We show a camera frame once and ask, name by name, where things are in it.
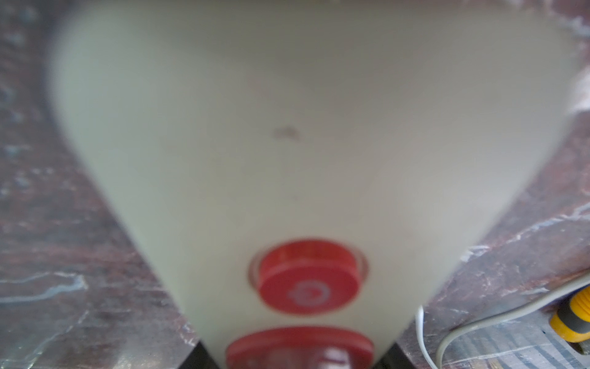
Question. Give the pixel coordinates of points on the beige power strip red sockets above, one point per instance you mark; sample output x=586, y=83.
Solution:
x=285, y=164

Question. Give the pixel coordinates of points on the yellow black utility knife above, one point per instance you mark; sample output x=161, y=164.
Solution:
x=571, y=320

